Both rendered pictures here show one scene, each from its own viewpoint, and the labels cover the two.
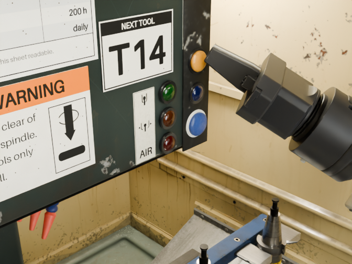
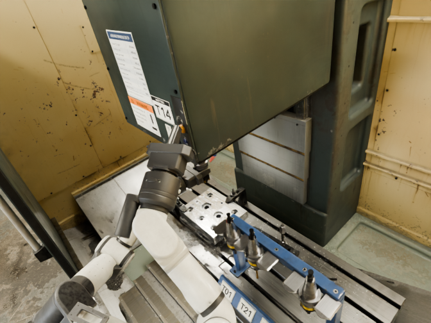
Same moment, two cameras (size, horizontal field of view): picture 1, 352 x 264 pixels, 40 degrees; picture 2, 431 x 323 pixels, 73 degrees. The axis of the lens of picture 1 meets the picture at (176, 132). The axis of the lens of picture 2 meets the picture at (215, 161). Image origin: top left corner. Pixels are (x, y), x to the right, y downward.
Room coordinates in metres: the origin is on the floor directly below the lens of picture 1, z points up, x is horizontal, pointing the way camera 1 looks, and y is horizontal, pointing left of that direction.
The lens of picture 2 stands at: (0.74, -0.68, 2.06)
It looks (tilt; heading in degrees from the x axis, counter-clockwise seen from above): 35 degrees down; 100
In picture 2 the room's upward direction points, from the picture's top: 11 degrees counter-clockwise
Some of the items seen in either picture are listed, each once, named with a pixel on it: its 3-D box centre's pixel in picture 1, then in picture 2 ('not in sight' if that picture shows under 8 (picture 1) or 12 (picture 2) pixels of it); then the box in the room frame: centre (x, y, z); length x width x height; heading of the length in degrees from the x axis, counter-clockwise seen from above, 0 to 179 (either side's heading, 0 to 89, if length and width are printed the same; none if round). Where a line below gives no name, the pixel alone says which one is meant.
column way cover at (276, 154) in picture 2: not in sight; (269, 150); (0.81, 0.64, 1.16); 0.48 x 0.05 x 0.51; 135
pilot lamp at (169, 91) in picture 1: (168, 92); not in sight; (0.52, 0.01, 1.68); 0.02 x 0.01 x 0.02; 135
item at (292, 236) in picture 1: (285, 233); (326, 307); (0.89, -0.24, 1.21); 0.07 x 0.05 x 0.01; 45
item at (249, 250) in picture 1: (255, 256); (294, 282); (0.82, -0.17, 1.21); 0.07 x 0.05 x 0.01; 45
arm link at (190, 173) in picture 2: not in sight; (183, 180); (0.42, 0.26, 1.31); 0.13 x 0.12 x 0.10; 133
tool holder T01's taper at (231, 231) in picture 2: not in sight; (230, 227); (0.62, 0.03, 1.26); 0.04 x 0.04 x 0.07
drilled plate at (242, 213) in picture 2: not in sight; (212, 213); (0.48, 0.39, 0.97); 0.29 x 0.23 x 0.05; 135
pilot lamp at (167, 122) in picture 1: (168, 118); not in sight; (0.52, 0.01, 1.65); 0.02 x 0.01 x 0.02; 135
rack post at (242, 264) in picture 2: not in sight; (237, 246); (0.62, 0.11, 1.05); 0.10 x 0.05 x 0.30; 45
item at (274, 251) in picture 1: (271, 244); (309, 294); (0.85, -0.21, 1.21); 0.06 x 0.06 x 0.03
